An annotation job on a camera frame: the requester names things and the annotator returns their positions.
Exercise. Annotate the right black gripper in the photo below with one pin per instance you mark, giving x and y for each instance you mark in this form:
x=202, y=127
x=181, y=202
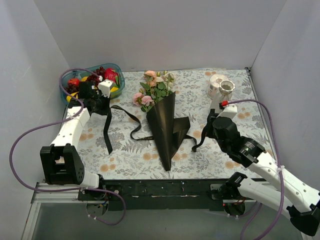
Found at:
x=208, y=127

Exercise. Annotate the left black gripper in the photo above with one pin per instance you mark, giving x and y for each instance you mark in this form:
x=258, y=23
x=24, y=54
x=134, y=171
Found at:
x=100, y=106

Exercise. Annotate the black paper cone wrapper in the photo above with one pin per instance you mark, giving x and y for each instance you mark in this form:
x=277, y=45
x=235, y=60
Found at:
x=168, y=132

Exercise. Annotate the pink flower bouquet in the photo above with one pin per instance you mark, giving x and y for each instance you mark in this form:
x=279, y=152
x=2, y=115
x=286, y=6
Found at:
x=156, y=86

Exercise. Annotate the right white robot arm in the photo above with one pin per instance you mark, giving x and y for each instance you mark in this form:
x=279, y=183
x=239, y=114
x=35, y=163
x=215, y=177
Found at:
x=292, y=197

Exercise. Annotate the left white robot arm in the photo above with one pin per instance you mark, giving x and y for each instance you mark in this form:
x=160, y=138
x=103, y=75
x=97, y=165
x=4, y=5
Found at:
x=61, y=162

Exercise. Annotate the white ceramic vase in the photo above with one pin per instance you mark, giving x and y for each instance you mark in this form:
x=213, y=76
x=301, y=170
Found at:
x=224, y=93

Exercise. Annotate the dark red grapes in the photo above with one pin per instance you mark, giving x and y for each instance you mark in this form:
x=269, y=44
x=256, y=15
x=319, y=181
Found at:
x=95, y=76

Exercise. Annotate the small orange fruit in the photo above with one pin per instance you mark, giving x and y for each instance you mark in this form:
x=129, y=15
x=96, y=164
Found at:
x=84, y=79

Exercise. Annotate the yellow mango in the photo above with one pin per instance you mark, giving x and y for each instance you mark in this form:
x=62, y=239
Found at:
x=69, y=97

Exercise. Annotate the red apple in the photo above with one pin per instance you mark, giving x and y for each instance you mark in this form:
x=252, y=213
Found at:
x=73, y=82

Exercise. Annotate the pink dragon fruit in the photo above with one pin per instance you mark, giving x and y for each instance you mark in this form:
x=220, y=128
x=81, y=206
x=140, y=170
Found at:
x=112, y=75

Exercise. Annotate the teal plastic fruit basket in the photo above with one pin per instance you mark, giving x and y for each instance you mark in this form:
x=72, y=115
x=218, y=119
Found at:
x=106, y=65

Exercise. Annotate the floral table mat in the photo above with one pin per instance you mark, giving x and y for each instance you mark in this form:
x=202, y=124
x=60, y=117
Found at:
x=133, y=157

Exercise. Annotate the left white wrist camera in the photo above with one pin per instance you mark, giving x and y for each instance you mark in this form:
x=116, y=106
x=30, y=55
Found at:
x=105, y=87

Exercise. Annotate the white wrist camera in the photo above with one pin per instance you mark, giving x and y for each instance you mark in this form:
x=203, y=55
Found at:
x=105, y=87
x=227, y=110

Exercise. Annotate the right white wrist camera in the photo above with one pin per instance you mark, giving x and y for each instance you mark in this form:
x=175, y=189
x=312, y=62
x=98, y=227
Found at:
x=227, y=110

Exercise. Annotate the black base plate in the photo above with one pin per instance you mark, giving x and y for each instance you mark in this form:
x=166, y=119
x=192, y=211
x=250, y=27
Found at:
x=170, y=194

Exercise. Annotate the aluminium rail frame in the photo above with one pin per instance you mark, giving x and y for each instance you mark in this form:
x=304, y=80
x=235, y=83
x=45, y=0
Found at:
x=237, y=199

